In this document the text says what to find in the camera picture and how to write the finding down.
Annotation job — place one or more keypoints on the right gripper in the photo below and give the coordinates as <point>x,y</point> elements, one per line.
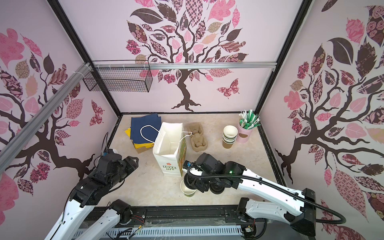
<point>198,184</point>

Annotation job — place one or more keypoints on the white illustrated paper bag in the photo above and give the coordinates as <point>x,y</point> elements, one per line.
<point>170,148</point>

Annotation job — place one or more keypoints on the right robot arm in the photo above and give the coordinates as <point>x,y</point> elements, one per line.
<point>296,208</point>

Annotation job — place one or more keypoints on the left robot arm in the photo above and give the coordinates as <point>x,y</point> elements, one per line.
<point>86,195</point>

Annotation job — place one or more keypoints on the stack of black lids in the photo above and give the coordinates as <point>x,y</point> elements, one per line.
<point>215,189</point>

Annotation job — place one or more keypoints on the stack of pulp cup carriers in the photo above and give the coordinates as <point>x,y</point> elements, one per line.
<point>198,141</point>

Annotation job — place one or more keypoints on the stack of paper cups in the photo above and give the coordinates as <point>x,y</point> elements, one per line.
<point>230,134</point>

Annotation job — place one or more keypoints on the pink straw holder cup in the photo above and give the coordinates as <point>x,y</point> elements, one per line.
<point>243,135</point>

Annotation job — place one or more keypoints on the yellow napkins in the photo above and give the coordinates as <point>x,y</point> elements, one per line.
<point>139,146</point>

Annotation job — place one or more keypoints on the dark blue napkins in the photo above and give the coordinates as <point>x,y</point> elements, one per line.
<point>145,129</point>

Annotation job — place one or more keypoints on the bundle of wrapped straws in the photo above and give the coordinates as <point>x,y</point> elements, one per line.
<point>249,120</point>

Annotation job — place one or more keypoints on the white slotted cable duct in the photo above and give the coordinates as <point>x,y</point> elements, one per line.
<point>164,232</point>

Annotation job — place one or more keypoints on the black wire basket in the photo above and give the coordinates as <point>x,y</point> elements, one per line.
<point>119,77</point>

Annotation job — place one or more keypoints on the aluminium rail back wall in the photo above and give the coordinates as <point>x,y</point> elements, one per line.
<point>189,66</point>

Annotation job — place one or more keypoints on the aluminium rail wall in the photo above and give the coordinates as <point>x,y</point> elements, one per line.
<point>11,150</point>
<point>189,66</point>

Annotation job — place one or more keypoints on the aluminium rail left wall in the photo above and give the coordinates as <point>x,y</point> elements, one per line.
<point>11,150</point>

